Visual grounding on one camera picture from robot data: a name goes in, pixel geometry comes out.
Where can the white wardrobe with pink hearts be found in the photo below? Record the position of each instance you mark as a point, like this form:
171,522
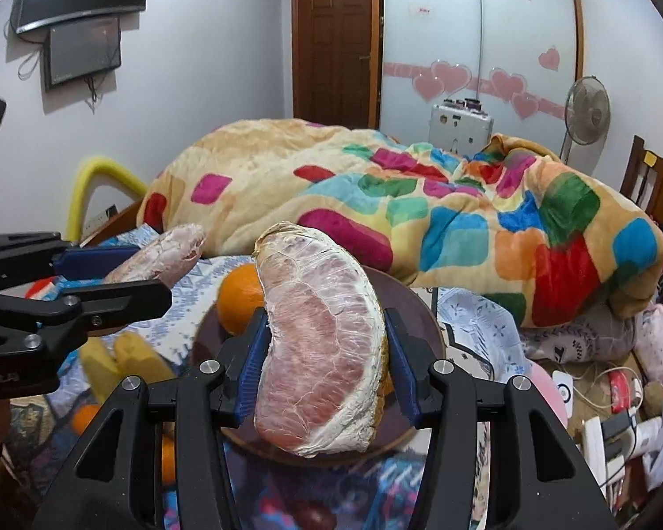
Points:
475,22

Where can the colourful patchwork blanket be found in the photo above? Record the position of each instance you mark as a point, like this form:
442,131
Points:
431,215

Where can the pink pillow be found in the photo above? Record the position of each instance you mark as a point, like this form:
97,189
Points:
660,342

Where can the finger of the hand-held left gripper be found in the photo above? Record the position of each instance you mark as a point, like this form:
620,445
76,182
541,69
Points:
119,301
91,260

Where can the yellow foam tube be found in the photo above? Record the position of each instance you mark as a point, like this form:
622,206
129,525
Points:
96,171

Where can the brown wooden headboard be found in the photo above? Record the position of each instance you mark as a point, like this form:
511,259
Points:
660,187

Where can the brown round plate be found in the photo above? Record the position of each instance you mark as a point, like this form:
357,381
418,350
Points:
414,320

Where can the white papers and boxes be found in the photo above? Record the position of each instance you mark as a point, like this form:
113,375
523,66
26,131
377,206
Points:
613,441

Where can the yellow banana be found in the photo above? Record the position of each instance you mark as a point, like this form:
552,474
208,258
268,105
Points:
100,367
141,356

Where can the orange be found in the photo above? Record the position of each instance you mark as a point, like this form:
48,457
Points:
168,461
240,301
84,418

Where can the brown wooden door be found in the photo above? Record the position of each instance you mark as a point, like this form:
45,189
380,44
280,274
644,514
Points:
334,44

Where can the white hard case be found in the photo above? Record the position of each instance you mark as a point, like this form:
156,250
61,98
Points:
461,127

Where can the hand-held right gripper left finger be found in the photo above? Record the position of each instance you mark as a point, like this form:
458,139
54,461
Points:
252,367

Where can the white standing fan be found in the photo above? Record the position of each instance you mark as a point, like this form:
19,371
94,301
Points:
588,110

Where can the red small packet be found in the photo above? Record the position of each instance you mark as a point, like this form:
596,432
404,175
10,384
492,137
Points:
620,391

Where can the small peeled pomelo segment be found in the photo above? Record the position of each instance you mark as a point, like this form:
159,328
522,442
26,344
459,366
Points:
166,257

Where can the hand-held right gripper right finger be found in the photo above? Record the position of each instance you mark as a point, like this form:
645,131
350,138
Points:
402,367

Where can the grey wall monitor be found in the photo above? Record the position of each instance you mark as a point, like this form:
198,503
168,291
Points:
83,49

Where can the large peeled pomelo segment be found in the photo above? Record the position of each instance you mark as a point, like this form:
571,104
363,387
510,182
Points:
315,337

